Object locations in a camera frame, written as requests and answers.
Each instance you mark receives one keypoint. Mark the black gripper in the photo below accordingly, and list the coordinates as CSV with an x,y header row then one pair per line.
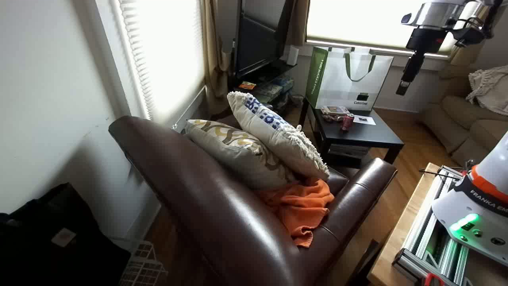
x,y
426,40

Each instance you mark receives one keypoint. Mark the blue and white woven pillow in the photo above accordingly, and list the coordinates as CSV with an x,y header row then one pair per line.
x,y
280,136

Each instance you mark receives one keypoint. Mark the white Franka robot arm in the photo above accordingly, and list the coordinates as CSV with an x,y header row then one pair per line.
x,y
477,212

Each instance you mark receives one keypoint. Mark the gold patterned beige pillow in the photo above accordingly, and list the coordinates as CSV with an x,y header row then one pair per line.
x,y
239,152

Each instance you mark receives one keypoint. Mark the white paper sheet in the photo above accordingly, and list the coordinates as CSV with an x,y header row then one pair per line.
x,y
364,120

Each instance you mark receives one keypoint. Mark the white and green shopping bag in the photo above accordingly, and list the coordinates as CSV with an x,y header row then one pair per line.
x,y
350,77

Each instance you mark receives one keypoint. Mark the black coffee table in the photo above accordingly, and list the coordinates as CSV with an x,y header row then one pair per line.
x,y
366,136

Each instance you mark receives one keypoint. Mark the small red brown object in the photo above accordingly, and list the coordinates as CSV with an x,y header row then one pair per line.
x,y
347,123

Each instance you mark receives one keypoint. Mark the beige sofa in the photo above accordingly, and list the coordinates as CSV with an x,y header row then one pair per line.
x,y
461,128

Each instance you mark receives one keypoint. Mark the white cloth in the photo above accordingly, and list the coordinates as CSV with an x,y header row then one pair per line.
x,y
493,88

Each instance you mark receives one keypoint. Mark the small white box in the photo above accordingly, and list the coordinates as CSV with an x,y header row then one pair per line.
x,y
293,55

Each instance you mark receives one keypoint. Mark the tan curtain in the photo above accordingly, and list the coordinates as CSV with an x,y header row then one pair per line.
x,y
217,69
299,21

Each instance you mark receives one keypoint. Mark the black flat television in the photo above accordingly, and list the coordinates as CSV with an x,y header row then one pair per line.
x,y
260,37

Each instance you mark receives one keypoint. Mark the orange cloth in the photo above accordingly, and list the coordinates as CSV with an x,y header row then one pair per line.
x,y
302,209

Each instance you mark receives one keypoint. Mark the red clamp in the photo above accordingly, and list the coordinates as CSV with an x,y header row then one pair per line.
x,y
434,280

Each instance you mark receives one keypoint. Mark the brown leather armchair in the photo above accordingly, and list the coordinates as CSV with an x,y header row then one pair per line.
x,y
212,212

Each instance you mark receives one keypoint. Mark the white window blinds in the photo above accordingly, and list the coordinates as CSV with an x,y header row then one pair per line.
x,y
164,53

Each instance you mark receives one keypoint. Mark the black fabric bag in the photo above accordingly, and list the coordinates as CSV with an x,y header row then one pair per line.
x,y
37,249

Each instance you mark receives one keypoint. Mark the aluminium rail frame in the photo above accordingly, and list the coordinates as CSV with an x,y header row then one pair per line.
x,y
429,244

